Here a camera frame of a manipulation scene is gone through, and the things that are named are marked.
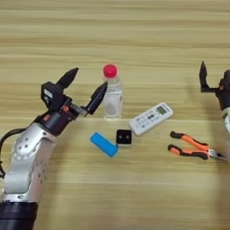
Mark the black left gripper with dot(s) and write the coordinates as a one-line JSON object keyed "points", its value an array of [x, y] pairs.
{"points": [[58, 119]]}

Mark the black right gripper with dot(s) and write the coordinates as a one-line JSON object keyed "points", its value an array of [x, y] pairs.
{"points": [[223, 95]]}

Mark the clear bottle red cap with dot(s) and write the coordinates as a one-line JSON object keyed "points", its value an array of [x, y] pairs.
{"points": [[112, 95]]}

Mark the blue rectangular block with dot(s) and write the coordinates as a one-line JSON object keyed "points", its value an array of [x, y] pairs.
{"points": [[104, 145]]}

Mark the small black cube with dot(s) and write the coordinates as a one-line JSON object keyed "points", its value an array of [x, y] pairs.
{"points": [[124, 137]]}

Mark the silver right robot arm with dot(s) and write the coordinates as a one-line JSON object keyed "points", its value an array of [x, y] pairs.
{"points": [[227, 119]]}

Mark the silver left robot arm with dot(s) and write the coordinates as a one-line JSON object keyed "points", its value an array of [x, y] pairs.
{"points": [[27, 161]]}

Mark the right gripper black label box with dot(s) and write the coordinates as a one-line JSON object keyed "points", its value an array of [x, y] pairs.
{"points": [[227, 79]]}

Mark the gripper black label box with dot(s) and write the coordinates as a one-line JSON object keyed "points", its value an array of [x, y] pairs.
{"points": [[52, 95], [227, 79]]}

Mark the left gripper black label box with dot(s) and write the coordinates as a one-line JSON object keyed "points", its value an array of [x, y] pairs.
{"points": [[52, 95]]}

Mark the white remote control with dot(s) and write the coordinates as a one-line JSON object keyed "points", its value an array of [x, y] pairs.
{"points": [[151, 118]]}

